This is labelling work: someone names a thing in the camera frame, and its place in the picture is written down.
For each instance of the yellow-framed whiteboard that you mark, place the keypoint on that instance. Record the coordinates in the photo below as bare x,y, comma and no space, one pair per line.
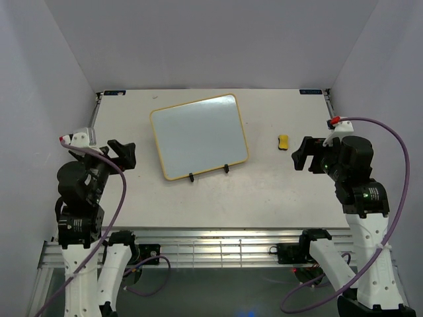
199,136

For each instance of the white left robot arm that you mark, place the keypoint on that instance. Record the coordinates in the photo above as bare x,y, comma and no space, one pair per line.
94,258

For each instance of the aluminium table edge rail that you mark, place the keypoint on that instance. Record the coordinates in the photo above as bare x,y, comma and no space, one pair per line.
201,248

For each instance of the metal whiteboard stand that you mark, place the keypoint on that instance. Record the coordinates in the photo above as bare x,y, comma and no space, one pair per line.
208,173

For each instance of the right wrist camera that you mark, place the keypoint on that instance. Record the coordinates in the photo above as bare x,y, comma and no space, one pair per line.
340,127

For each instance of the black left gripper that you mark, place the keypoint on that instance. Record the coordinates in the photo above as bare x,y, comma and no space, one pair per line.
126,153

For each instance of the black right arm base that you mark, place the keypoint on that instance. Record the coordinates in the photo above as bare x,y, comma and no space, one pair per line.
305,268

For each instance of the blue label sticker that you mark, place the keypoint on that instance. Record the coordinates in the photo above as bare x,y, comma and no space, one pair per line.
310,91
114,93

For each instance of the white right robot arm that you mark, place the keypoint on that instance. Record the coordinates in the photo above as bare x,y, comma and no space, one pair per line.
372,290

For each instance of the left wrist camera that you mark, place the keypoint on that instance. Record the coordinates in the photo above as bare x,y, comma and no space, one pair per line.
81,138

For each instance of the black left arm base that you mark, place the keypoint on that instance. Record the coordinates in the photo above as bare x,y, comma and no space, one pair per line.
144,251

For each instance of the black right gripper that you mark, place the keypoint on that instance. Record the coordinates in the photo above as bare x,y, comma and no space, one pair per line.
309,146

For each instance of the yellow bone-shaped eraser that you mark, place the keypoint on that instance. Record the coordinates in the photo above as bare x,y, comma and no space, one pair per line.
283,142

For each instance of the blue label sticker left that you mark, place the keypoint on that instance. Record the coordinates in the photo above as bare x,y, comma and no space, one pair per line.
114,93

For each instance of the blue label sticker right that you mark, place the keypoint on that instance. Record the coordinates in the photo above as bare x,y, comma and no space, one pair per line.
310,91

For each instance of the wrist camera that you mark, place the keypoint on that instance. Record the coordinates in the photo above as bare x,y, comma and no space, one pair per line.
340,127
81,138

